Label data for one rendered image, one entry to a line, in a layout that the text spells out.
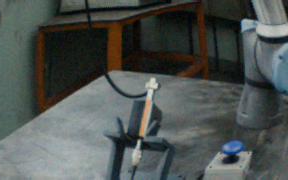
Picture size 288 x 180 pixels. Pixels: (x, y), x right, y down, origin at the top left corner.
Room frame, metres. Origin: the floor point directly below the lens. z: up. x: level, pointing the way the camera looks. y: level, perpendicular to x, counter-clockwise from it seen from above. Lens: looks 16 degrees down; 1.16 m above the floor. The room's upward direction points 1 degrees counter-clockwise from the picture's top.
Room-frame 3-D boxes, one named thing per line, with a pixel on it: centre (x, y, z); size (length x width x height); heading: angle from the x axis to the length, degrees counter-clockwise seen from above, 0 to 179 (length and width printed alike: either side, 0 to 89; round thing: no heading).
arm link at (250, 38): (0.97, -0.27, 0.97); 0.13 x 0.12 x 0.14; 10
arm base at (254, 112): (0.98, -0.27, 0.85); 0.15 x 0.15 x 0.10
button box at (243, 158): (0.68, -0.13, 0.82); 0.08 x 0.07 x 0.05; 156
